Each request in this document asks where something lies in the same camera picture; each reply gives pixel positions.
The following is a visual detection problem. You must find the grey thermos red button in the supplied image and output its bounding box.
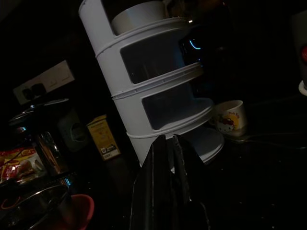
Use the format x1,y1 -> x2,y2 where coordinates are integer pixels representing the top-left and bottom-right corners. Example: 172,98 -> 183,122
289,9 -> 307,84

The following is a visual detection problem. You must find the white tiered storage rack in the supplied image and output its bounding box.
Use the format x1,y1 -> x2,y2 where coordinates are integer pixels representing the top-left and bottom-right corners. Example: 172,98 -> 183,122
78,0 -> 225,168

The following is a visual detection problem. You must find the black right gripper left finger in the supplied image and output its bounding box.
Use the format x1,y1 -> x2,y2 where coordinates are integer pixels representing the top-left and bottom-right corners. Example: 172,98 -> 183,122
129,134 -> 177,230

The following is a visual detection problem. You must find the yellow cardboard box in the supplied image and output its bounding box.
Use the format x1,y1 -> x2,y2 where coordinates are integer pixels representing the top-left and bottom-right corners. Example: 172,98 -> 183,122
86,114 -> 121,161

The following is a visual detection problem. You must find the stainless steel bowl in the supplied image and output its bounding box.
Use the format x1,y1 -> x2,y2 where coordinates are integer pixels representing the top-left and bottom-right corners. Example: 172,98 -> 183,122
110,1 -> 168,36

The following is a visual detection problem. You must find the black steel coffee press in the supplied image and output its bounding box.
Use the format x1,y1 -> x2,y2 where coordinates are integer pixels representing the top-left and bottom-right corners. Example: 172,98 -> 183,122
8,98 -> 72,177

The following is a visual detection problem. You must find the grey wall socket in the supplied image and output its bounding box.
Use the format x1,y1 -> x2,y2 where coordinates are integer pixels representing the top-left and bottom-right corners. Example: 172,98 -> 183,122
57,112 -> 91,153

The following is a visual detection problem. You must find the stainless steel pot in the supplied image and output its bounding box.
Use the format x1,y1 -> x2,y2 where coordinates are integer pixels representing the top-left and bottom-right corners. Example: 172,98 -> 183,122
0,184 -> 75,230

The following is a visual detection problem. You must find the pink round plate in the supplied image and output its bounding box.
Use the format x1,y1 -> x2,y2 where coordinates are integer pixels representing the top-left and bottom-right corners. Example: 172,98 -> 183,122
61,194 -> 95,230

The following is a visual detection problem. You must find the white wall socket plate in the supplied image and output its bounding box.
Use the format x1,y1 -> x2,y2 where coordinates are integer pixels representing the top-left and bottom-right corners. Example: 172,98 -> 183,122
13,59 -> 75,105

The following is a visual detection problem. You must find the red yellow snack packet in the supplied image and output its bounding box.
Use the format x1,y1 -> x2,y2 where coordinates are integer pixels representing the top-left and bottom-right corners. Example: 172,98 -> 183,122
0,147 -> 46,184

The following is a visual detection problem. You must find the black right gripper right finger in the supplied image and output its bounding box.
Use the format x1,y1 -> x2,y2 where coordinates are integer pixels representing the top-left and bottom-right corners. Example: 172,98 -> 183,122
171,135 -> 212,230

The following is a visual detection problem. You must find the white mug cartoon print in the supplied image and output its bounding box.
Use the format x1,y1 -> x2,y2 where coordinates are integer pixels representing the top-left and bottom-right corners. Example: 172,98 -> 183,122
208,100 -> 248,137

